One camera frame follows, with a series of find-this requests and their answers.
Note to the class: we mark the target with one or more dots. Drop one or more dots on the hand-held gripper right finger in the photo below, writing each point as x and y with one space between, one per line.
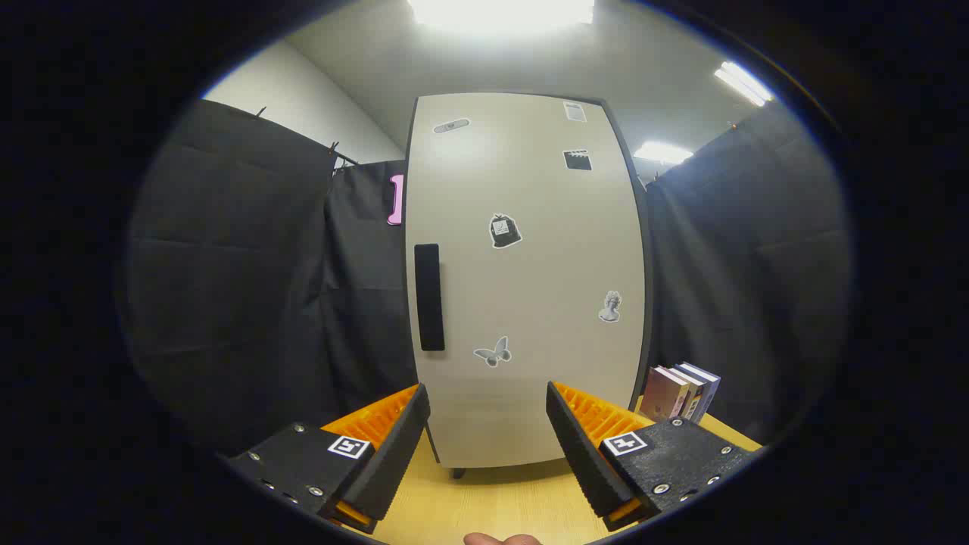
583 454

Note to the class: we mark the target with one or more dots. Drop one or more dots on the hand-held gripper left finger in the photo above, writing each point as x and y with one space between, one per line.
394 454

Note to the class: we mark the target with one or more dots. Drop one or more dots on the pink cover book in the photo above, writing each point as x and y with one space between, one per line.
661 395

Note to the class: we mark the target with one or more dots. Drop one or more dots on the white spine book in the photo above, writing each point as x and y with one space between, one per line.
690 397

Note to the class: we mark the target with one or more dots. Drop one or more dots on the grey cabinet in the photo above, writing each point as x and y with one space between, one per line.
647 265

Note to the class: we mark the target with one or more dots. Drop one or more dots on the black backdrop cloth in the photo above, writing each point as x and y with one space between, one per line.
242 265

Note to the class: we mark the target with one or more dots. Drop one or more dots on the small ceiling light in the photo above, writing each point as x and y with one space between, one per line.
662 152

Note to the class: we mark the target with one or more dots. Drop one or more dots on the large ceiling light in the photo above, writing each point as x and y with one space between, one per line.
500 14

